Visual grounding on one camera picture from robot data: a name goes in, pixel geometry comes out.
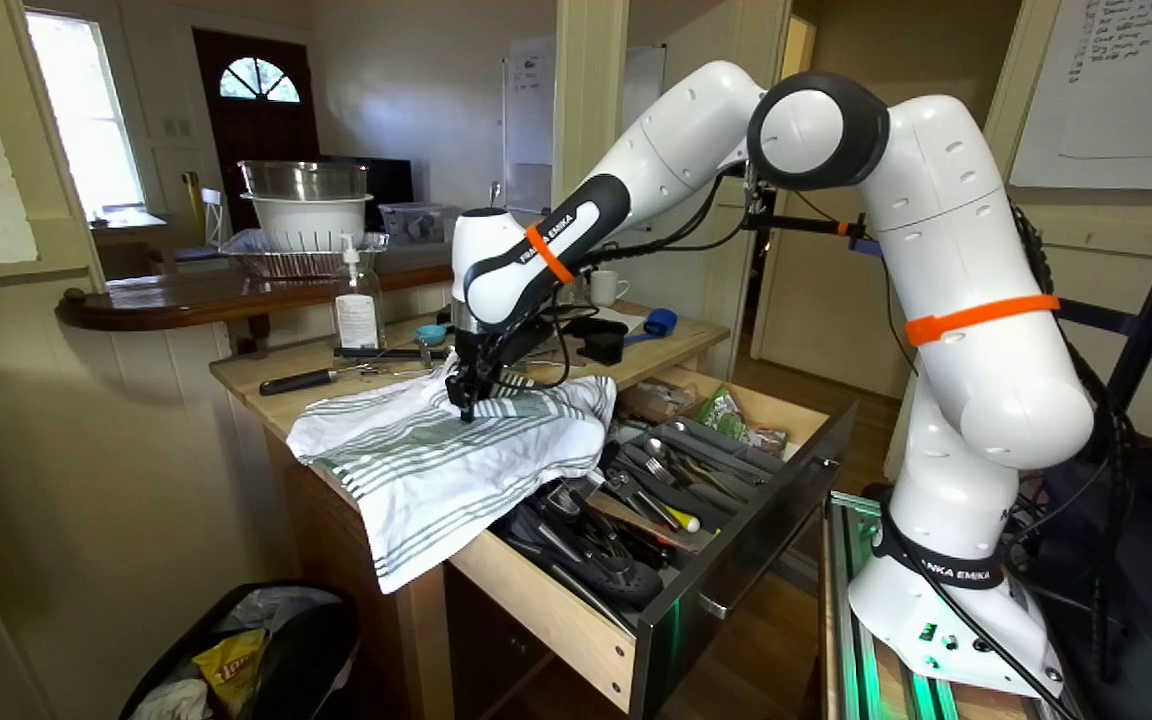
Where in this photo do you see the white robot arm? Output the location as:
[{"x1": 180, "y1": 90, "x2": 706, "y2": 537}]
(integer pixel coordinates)
[{"x1": 448, "y1": 58, "x2": 1092, "y2": 698}]

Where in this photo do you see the white wall poster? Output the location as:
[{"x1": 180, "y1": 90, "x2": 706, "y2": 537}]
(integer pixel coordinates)
[{"x1": 1013, "y1": 0, "x2": 1152, "y2": 191}]

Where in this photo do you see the dark wooden door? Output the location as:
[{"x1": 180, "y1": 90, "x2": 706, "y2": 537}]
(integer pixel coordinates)
[{"x1": 191, "y1": 28, "x2": 318, "y2": 227}]

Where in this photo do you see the black knife on counter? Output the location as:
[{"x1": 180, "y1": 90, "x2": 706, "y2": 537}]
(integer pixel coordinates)
[{"x1": 255, "y1": 367, "x2": 339, "y2": 397}]

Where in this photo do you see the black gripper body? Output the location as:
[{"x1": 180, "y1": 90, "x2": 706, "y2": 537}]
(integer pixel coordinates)
[{"x1": 448, "y1": 328, "x2": 515, "y2": 398}]

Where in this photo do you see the wooden counter shelf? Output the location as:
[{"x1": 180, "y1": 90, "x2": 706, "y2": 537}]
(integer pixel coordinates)
[{"x1": 53, "y1": 252, "x2": 457, "y2": 335}]

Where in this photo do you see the grey cutlery tray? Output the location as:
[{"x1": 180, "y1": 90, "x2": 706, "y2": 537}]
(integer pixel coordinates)
[{"x1": 492, "y1": 417, "x2": 787, "y2": 622}]

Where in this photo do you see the white mug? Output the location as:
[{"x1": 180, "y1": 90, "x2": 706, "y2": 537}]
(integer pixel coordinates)
[{"x1": 588, "y1": 268, "x2": 628, "y2": 307}]

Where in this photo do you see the white colander with bowl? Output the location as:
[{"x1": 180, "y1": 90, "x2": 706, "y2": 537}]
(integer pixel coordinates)
[{"x1": 241, "y1": 160, "x2": 368, "y2": 257}]

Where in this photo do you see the white striped towel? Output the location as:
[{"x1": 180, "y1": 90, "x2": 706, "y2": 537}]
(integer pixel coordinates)
[{"x1": 287, "y1": 376, "x2": 614, "y2": 594}]

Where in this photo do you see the black trash bin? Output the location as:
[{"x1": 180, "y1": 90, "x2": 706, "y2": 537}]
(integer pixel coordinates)
[{"x1": 120, "y1": 583, "x2": 354, "y2": 720}]

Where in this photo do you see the black tripod stand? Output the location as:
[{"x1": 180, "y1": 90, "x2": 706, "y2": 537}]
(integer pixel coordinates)
[{"x1": 1053, "y1": 142, "x2": 1152, "y2": 684}]

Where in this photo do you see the hand soap pump bottle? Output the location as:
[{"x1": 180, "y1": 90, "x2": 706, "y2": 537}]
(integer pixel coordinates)
[{"x1": 334, "y1": 245, "x2": 381, "y2": 350}]

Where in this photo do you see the open wooden drawer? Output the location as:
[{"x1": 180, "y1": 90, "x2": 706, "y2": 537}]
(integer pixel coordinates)
[{"x1": 451, "y1": 367, "x2": 851, "y2": 720}]

